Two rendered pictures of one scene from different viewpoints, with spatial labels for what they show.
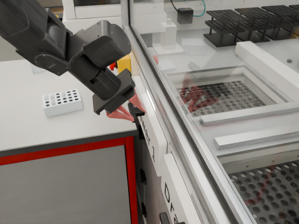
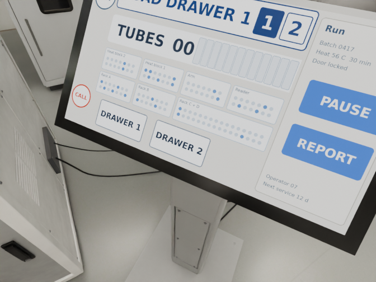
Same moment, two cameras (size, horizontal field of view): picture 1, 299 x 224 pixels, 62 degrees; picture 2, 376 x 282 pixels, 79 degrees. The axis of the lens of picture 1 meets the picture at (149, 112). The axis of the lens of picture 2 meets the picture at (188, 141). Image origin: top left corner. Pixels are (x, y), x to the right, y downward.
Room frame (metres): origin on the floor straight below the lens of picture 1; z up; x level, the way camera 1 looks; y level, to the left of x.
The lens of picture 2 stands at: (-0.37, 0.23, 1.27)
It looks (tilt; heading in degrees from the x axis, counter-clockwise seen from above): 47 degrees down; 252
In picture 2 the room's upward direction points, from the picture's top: 4 degrees clockwise
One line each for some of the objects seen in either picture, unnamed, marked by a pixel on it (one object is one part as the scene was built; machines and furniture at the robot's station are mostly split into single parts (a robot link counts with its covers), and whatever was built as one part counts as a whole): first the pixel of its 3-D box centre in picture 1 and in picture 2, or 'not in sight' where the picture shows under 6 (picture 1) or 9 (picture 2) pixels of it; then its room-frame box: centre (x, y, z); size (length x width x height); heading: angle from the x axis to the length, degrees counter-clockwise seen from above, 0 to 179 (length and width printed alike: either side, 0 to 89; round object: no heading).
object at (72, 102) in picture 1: (62, 102); not in sight; (0.71, 0.31, 0.78); 0.12 x 0.08 x 0.04; 112
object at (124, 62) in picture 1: (122, 64); not in sight; (0.82, 0.10, 0.88); 0.07 x 0.05 x 0.07; 13
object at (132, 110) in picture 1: (136, 111); not in sight; (0.49, 0.03, 0.91); 0.07 x 0.04 x 0.01; 13
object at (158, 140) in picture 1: (147, 120); not in sight; (0.50, 0.01, 0.87); 0.29 x 0.02 x 0.11; 13
